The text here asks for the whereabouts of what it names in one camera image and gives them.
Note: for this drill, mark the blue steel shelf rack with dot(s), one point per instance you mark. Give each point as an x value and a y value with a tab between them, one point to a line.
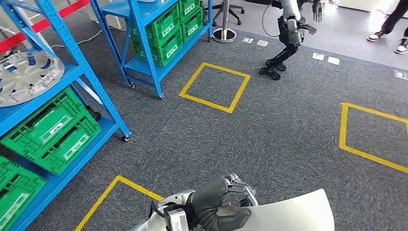
143	71
81	60

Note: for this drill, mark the silver stanchion post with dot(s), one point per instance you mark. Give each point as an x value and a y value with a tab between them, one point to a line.
224	35

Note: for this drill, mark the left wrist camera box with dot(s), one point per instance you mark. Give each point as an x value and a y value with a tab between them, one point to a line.
177	221

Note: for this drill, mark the white curved panel part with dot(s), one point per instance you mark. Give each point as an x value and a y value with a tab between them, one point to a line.
287	213

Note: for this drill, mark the floor socket plate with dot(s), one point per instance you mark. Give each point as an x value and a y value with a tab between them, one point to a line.
247	40
400	75
318	56
262	43
333	60

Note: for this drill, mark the silver wheel hubcap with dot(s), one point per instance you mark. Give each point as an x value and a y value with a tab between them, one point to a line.
32	95

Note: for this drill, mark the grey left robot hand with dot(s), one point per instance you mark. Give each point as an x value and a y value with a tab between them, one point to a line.
213	204

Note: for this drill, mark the yellow floor tape square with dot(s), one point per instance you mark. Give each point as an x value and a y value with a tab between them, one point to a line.
226	70
343	127

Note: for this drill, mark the black office chair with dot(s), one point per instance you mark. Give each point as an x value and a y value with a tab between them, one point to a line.
237	9

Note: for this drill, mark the red barrier belt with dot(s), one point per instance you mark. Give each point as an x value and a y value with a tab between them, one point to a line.
32	29

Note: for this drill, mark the humanoid robot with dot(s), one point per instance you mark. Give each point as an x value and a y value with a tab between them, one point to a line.
288	19

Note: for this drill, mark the person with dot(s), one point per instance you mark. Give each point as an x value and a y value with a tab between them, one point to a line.
393	16

